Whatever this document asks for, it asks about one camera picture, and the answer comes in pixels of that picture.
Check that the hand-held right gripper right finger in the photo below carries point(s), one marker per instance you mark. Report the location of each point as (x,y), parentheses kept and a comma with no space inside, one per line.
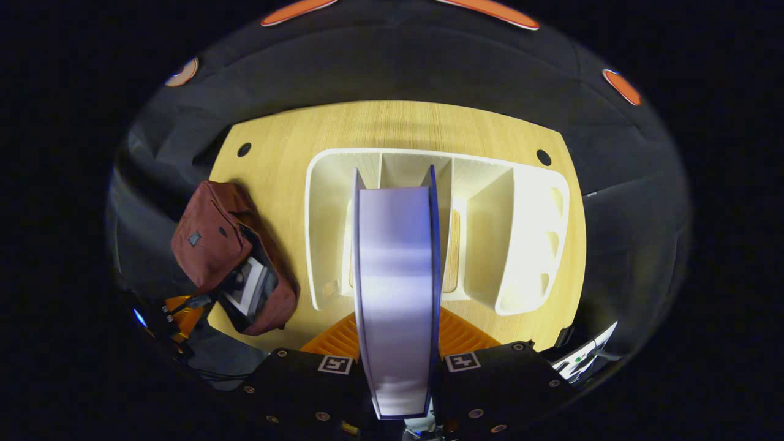
(502,386)

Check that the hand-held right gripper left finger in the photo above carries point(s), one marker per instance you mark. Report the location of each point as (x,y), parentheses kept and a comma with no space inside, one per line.
(306,392)

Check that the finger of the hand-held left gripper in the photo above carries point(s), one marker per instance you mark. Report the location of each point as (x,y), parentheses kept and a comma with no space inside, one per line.
(187,318)

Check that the white cover book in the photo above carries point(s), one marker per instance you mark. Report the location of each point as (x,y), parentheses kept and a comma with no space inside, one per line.
(248,288)

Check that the dark red schoolbag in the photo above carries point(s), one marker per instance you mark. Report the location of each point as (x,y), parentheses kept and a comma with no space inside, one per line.
(208,239)

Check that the white bookshelf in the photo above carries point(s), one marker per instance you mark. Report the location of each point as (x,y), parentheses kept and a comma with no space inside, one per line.
(527,245)

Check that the blue cover book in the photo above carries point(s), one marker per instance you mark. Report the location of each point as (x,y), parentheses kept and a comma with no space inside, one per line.
(398,275)

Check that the white electronic device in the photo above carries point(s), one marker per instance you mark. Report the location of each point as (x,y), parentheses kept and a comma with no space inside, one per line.
(588,352)

